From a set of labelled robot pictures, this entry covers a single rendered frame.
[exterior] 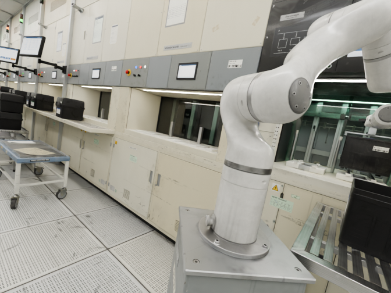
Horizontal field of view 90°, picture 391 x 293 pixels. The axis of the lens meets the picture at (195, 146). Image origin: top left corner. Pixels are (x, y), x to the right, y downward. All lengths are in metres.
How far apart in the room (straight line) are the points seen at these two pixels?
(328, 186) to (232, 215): 0.76
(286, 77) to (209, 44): 1.20
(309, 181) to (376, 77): 0.54
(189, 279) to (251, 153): 0.29
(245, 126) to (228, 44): 1.04
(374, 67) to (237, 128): 0.60
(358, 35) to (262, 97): 0.35
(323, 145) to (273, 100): 1.67
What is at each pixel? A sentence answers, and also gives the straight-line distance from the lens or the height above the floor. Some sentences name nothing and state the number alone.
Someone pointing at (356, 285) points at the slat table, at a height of 0.75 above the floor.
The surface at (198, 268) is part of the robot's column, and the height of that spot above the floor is 0.76.
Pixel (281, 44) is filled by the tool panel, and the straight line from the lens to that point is 1.35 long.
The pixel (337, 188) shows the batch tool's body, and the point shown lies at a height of 0.85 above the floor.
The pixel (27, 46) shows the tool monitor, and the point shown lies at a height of 1.63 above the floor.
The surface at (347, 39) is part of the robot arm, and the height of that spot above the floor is 1.32.
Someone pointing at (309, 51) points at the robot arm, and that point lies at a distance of 0.59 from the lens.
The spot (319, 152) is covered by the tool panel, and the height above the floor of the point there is 0.98.
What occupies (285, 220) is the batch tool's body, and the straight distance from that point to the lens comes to 1.26.
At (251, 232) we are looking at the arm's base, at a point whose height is 0.80.
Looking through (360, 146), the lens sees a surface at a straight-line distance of 1.38.
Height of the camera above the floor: 1.03
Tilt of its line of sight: 7 degrees down
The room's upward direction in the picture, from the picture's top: 10 degrees clockwise
